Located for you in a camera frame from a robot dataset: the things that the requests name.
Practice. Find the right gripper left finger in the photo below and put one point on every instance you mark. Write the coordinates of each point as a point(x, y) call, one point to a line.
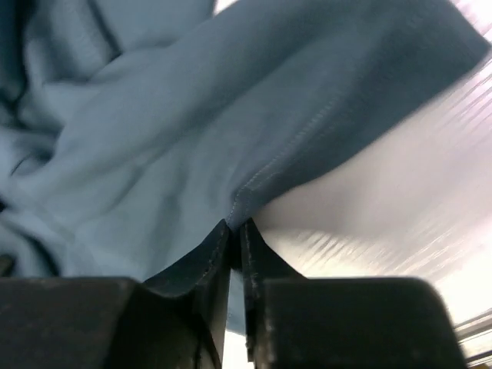
point(197, 286)

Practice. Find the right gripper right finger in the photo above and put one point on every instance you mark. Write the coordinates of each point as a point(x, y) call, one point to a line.
point(259, 263)

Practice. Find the dark blue-grey t shirt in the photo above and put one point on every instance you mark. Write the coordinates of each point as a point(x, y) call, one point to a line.
point(357, 135)

